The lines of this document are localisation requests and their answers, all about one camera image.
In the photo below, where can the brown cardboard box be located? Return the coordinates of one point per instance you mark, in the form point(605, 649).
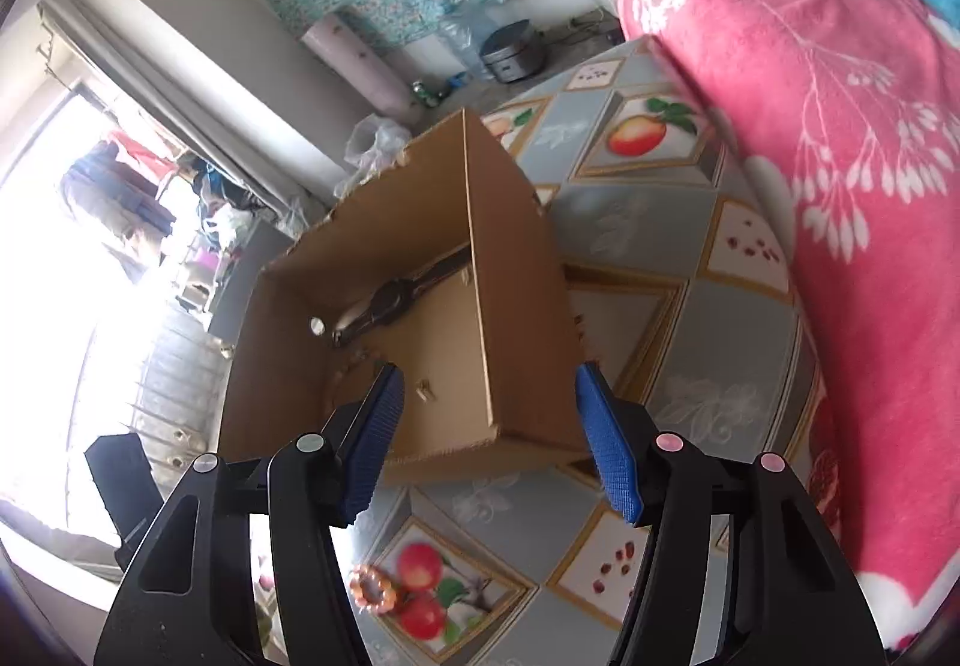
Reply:
point(496, 340)

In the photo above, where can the green can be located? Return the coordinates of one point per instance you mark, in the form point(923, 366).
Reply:
point(427, 97)

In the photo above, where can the black wrist watch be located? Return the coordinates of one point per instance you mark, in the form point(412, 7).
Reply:
point(397, 296)

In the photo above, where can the clear empty water bottle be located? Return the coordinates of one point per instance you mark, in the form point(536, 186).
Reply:
point(463, 30)

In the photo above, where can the fruit print tablecloth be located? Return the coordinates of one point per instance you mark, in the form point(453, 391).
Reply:
point(679, 290)

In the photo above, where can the white plastic bag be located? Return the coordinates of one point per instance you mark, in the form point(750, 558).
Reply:
point(373, 147)

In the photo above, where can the pink rolled mat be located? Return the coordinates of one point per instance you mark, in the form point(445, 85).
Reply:
point(340, 48)

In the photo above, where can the grey cabinet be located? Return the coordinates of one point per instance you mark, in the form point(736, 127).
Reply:
point(236, 277)

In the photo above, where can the grey curtain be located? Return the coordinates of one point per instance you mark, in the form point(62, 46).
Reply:
point(180, 113)

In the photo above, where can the silver clasp charm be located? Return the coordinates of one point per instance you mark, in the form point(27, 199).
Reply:
point(424, 391)

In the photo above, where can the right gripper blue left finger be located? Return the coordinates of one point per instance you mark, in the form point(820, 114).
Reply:
point(187, 597)

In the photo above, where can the pink floral blanket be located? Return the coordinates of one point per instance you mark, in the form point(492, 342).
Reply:
point(845, 114)

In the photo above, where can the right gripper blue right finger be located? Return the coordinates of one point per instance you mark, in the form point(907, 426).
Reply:
point(791, 597)

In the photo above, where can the hanging clothes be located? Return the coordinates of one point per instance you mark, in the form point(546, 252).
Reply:
point(136, 200)

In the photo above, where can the grey rice cooker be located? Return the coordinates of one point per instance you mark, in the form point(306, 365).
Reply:
point(514, 52)

